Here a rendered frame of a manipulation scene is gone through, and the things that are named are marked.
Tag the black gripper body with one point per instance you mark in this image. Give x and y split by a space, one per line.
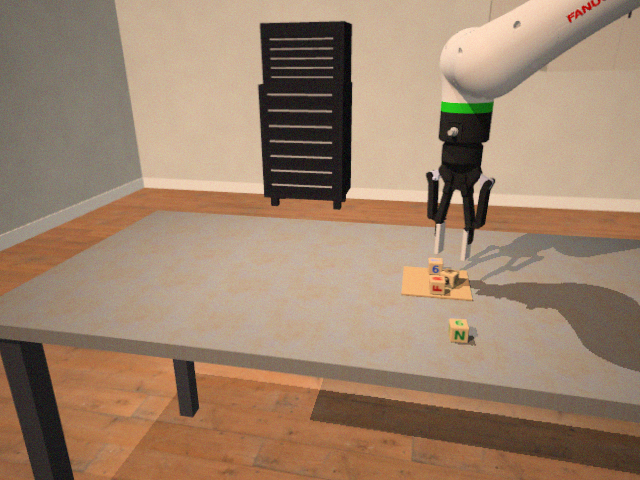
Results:
462 157

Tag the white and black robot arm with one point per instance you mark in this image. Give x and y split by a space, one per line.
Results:
497 57

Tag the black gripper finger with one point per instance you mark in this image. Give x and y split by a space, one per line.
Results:
432 207
486 185

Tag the tan square mat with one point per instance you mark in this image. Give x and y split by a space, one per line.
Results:
416 283

